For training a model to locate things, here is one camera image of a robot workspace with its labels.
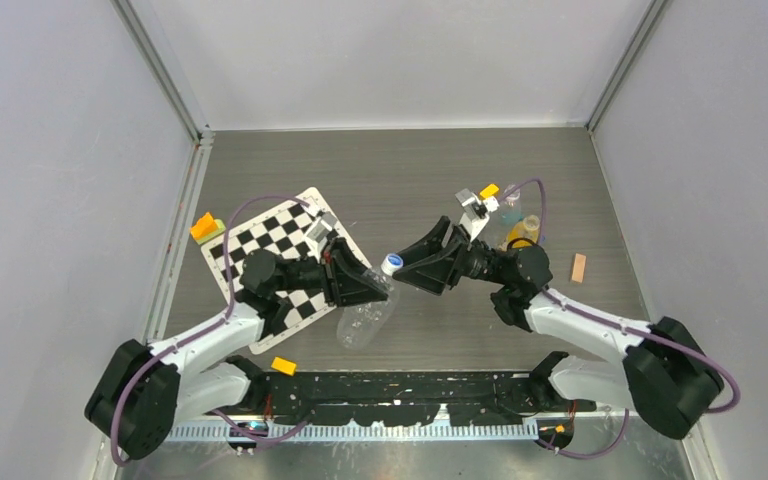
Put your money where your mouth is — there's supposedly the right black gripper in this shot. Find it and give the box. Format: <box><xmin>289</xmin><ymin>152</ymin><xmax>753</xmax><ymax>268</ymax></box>
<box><xmin>389</xmin><ymin>217</ymin><xmax>511</xmax><ymax>297</ymax></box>

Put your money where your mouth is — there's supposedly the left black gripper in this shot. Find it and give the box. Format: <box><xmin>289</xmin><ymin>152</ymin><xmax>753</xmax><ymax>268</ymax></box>
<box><xmin>273</xmin><ymin>237</ymin><xmax>388</xmax><ymax>306</ymax></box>

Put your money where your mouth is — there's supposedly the clear bottle blue cap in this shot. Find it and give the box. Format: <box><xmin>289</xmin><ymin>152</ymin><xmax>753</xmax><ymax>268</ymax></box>
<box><xmin>336</xmin><ymin>264</ymin><xmax>400</xmax><ymax>350</ymax></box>

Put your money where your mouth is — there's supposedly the clear plastic bottle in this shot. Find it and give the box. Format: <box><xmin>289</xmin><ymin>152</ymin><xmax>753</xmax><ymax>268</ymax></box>
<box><xmin>497</xmin><ymin>184</ymin><xmax>523</xmax><ymax>227</ymax></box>

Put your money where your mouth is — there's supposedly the yellow juice bottle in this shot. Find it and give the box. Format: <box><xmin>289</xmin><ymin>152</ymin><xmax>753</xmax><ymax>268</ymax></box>
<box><xmin>502</xmin><ymin>215</ymin><xmax>541</xmax><ymax>249</ymax></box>

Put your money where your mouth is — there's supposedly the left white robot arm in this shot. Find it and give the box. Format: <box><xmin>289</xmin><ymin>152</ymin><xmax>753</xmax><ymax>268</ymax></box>
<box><xmin>84</xmin><ymin>237</ymin><xmax>389</xmax><ymax>466</ymax></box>

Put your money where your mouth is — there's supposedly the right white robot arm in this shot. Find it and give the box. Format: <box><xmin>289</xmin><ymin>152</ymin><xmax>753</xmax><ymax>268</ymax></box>
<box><xmin>393</xmin><ymin>216</ymin><xmax>734</xmax><ymax>440</ymax></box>

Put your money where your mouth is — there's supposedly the black white chessboard mat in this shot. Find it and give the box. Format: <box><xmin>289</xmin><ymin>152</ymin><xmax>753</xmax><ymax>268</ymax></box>
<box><xmin>201</xmin><ymin>187</ymin><xmax>372</xmax><ymax>354</ymax></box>

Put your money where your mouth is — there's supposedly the yellow block near base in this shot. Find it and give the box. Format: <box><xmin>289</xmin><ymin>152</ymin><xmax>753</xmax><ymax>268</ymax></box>
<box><xmin>270</xmin><ymin>356</ymin><xmax>298</xmax><ymax>376</ymax></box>

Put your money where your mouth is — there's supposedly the tan wooden block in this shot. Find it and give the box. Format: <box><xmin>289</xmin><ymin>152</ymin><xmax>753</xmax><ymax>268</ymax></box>
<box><xmin>570</xmin><ymin>253</ymin><xmax>587</xmax><ymax>283</ymax></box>

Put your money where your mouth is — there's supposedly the orange green block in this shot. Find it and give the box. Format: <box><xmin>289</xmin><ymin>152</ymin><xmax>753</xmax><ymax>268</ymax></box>
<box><xmin>190</xmin><ymin>212</ymin><xmax>226</xmax><ymax>245</ymax></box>

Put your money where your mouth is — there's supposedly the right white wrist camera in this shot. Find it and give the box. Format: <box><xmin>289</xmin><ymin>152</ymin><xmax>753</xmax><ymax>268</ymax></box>
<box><xmin>455</xmin><ymin>189</ymin><xmax>499</xmax><ymax>242</ymax></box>

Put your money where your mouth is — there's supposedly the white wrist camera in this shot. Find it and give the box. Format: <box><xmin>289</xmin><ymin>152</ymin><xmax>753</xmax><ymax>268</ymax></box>
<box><xmin>304</xmin><ymin>211</ymin><xmax>338</xmax><ymax>259</ymax></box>
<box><xmin>455</xmin><ymin>189</ymin><xmax>499</xmax><ymax>242</ymax></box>

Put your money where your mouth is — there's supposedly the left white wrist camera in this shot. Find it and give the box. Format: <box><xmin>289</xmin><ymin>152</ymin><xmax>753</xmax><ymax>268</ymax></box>
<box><xmin>304</xmin><ymin>211</ymin><xmax>338</xmax><ymax>259</ymax></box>

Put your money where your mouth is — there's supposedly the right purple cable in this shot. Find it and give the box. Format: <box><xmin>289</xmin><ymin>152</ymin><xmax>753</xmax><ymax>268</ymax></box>
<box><xmin>496</xmin><ymin>177</ymin><xmax>742</xmax><ymax>460</ymax></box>

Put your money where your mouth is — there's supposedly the grey slotted cable duct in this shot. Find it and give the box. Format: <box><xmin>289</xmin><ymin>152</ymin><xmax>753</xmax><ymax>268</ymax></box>
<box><xmin>167</xmin><ymin>418</ymin><xmax>539</xmax><ymax>443</ymax></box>

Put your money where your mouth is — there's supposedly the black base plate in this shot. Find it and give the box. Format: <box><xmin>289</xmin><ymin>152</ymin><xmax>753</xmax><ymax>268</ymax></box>
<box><xmin>219</xmin><ymin>356</ymin><xmax>596</xmax><ymax>427</ymax></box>

